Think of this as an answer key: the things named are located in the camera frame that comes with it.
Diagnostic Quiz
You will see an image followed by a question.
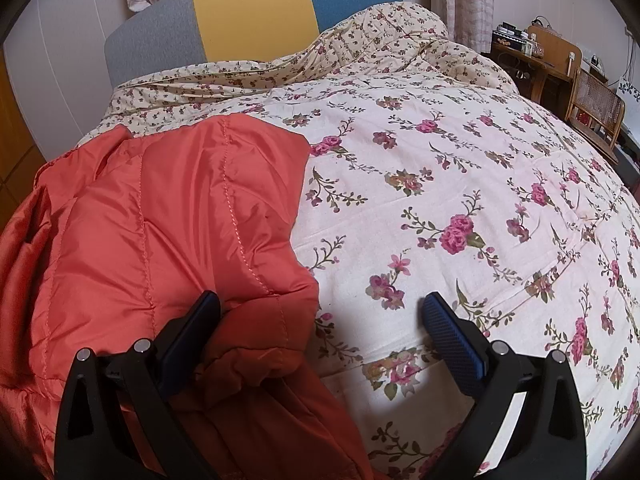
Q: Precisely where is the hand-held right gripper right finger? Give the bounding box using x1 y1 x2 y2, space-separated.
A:
422 294 587 480

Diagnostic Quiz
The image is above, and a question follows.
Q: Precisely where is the orange down jacket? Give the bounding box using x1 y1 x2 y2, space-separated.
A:
0 114 376 480

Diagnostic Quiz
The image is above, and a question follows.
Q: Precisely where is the floral quilt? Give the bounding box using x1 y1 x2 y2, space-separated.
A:
75 2 640 480

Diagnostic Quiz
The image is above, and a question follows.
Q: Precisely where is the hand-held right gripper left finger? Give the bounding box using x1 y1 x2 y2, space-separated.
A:
54 290 221 480

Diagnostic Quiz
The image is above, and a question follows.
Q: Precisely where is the grey yellow blue headboard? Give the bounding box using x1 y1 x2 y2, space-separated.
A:
104 0 406 88

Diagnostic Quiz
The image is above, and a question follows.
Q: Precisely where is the dark box on desk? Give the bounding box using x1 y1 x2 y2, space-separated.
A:
492 22 532 52

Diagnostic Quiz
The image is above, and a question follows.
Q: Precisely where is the wicker wooden chair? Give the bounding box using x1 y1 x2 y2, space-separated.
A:
565 67 626 166

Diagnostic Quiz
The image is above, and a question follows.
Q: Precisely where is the wooden desk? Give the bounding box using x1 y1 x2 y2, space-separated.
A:
490 25 583 117

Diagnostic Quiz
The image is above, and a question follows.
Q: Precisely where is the wooden wardrobe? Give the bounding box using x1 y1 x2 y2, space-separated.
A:
0 50 47 221

